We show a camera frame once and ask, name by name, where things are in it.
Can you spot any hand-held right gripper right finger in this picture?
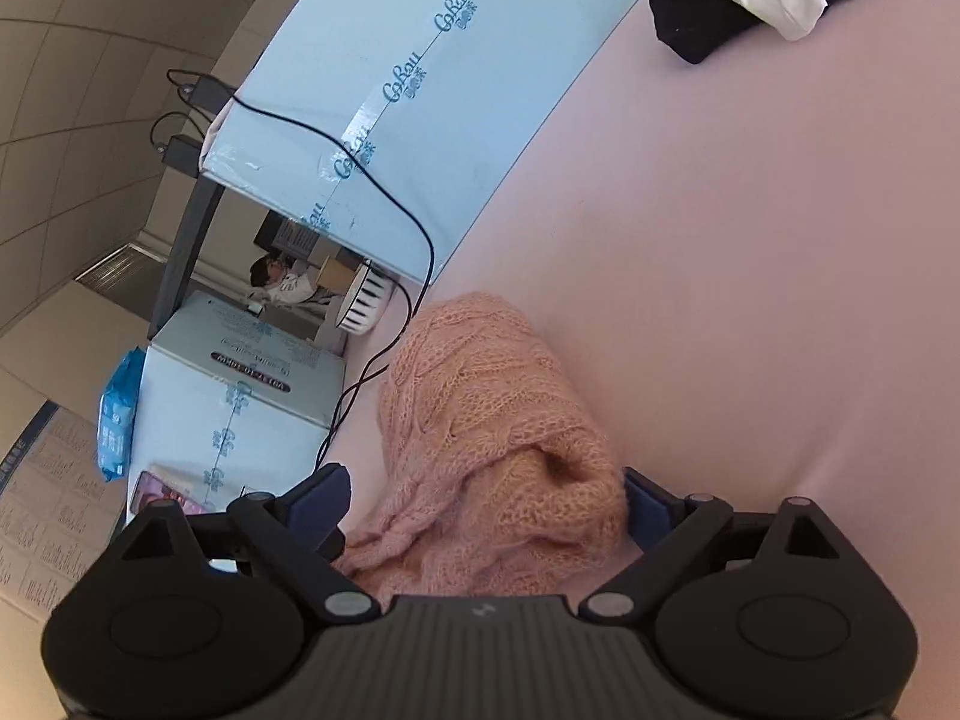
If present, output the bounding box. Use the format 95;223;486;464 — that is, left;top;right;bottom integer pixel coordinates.
579;466;845;622

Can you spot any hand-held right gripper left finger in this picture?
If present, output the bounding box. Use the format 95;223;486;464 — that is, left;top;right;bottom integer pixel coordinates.
112;463;380;622

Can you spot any pink knitted sweater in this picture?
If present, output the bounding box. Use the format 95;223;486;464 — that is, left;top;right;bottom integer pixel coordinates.
330;291;629;601

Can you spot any large light blue carton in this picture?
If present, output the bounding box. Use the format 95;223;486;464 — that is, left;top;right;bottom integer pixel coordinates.
127;291;350;518

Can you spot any smartphone with lit screen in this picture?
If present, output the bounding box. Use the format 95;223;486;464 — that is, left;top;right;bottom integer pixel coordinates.
129;469;226;518

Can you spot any white bowl with black stripes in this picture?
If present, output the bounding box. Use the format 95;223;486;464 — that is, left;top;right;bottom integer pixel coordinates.
334;259;391;337

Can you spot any blue wet wipes pack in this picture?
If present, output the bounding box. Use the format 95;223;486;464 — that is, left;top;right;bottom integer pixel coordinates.
96;347;147;482

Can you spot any brown paper cup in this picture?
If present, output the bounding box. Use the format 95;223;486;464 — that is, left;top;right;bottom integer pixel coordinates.
315;255;361;293

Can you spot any ceiling air vent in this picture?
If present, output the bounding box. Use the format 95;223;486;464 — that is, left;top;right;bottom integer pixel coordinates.
75;244;170;308

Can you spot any black power adapter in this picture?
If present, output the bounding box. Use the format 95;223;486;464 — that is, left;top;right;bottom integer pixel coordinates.
180;76;235;112
161;136;205;175

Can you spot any light blue carton with barcode label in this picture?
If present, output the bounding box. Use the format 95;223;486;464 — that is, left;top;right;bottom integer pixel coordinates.
199;0;653;286

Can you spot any wall notice poster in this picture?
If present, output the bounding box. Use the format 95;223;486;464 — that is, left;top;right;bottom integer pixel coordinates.
0;401;128;623

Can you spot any dark metal desk frame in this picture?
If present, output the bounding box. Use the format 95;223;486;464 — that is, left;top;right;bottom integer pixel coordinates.
146;180;226;342

